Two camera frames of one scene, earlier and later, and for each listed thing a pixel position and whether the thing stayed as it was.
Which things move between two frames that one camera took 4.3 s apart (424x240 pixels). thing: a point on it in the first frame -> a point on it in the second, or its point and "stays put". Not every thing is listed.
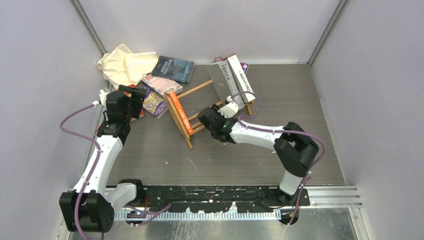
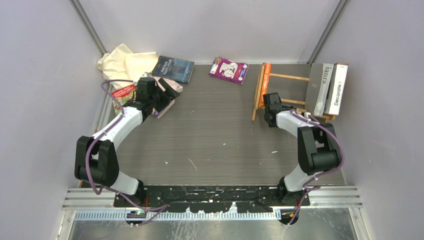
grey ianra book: x=225 y=83 -> x=318 y=86
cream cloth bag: x=121 y=66 stays put
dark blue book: x=172 y=69 stays put
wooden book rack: x=176 y=108 -> x=326 y=117
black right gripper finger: x=136 y=92 -> x=173 y=94
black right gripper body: x=215 y=108 -> x=284 y=106
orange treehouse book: x=173 y=96 -> x=265 y=83
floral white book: x=160 y=86 stays put
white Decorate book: x=241 y=81 -> x=336 y=88
